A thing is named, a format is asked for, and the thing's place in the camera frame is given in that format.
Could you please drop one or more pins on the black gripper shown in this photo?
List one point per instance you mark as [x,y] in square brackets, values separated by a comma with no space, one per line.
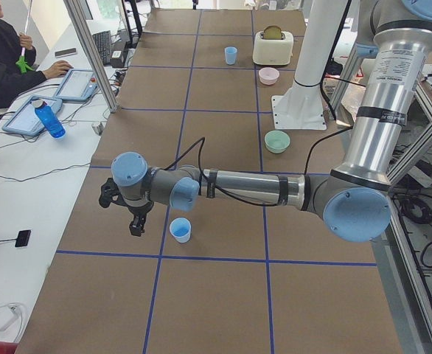
[139,209]

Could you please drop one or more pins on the blue cup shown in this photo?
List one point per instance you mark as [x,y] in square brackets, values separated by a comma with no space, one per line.
[180,229]
[230,53]

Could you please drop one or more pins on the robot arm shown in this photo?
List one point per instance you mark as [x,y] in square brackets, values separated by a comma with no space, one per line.
[351,200]

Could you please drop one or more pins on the small black box device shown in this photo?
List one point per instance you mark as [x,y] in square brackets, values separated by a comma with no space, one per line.
[22,239]

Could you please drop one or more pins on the blue water bottle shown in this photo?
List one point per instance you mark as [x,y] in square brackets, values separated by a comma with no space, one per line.
[48,119]

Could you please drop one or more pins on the far blue teach pendant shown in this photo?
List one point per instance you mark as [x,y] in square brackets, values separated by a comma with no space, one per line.
[77,86]

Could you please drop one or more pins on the blue teach pendant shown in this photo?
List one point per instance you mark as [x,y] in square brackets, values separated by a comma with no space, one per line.
[25,122]
[77,86]

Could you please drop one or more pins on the near blue teach pendant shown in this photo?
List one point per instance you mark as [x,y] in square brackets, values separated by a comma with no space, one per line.
[25,122]

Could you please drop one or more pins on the green bowl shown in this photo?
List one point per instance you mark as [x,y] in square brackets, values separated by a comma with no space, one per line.
[276,141]

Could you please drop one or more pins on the smartphone on desk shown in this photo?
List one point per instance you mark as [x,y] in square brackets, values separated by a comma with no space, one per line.
[65,52]

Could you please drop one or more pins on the black keyboard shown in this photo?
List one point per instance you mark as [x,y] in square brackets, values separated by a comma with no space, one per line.
[102,41]

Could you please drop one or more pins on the pink bowl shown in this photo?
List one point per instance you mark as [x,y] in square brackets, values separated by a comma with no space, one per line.
[268,76]

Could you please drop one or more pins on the seated person black sweater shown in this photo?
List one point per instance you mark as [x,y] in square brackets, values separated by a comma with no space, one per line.
[12,81]

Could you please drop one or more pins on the cream toaster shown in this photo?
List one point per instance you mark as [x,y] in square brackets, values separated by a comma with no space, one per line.
[273,52]

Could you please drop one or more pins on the toast slice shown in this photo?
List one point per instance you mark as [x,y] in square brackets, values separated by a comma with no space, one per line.
[272,32]

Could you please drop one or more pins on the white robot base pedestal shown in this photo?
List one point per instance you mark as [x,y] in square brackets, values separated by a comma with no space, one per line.
[301,107]

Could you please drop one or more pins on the aluminium frame post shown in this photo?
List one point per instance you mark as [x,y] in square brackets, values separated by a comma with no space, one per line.
[78,18]

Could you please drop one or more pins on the aluminium frame rack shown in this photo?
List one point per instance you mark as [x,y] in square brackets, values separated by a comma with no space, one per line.
[404,252]

